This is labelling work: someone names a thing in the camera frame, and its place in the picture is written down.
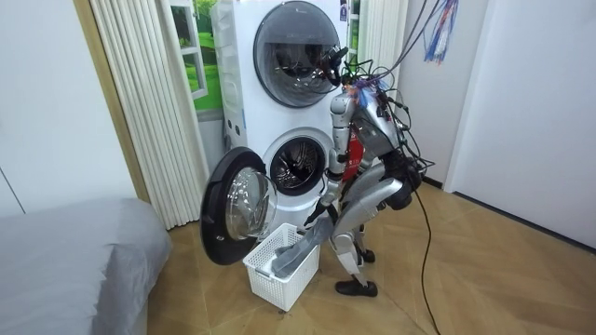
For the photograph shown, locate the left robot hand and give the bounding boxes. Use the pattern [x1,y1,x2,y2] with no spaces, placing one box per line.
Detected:
[303,197,330,229]

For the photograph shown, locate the grey cloth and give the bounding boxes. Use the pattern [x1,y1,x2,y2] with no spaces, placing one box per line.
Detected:
[271,215,336,280]

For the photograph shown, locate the robot legs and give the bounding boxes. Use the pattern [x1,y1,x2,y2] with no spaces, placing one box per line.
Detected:
[329,162,406,299]

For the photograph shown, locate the white plastic laundry basket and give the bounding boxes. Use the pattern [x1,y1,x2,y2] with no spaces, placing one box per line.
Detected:
[242,222,321,313]

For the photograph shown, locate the black round washer door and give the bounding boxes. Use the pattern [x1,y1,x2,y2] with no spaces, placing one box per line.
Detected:
[199,146,279,267]

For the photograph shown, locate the robot body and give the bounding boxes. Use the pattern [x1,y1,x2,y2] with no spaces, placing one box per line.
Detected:
[318,45,437,212]

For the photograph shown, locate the white stacked washing machines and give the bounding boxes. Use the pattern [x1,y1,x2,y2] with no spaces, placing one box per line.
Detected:
[210,0,351,234]

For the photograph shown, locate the white pleated curtain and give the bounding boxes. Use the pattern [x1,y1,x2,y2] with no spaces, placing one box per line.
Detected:
[357,0,411,90]
[88,0,211,232]

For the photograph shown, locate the grey bed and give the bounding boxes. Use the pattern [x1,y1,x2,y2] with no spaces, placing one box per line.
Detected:
[0,197,174,335]

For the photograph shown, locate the black floor cable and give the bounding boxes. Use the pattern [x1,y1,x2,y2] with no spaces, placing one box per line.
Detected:
[411,184,443,335]

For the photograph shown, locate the window garden wall poster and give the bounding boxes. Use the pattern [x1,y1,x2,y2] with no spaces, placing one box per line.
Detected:
[169,0,224,113]

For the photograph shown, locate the cable bundle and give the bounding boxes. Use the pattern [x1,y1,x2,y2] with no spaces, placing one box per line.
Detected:
[367,0,461,86]

